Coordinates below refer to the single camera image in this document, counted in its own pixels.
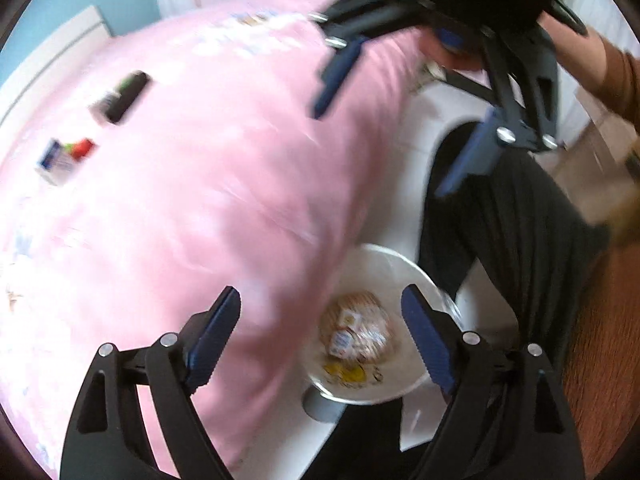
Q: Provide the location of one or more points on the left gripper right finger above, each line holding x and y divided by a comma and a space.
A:
507, 416

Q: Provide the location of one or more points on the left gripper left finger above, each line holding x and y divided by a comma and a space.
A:
106, 436

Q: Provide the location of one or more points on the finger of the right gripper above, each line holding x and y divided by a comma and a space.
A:
523, 92
346, 26

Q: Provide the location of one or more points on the blue white milk carton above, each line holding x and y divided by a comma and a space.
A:
355, 328

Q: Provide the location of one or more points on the white blue yogurt cup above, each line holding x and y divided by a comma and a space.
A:
56, 165

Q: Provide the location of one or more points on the black foam cylinder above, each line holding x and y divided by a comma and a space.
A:
119, 101

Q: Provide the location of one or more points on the right forearm orange sleeve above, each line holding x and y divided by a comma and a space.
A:
611, 75

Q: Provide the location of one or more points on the white trash bin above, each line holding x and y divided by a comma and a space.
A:
336, 383

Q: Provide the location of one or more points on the person's right hand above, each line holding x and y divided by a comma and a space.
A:
470, 60

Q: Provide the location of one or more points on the person's black trouser leg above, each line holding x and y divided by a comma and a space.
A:
537, 251

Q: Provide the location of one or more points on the pink floral bed sheet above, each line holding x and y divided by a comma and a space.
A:
215, 176

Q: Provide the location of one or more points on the red plastic block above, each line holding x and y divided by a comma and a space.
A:
80, 149

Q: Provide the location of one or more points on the pink wooden headboard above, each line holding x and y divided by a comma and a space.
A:
69, 46

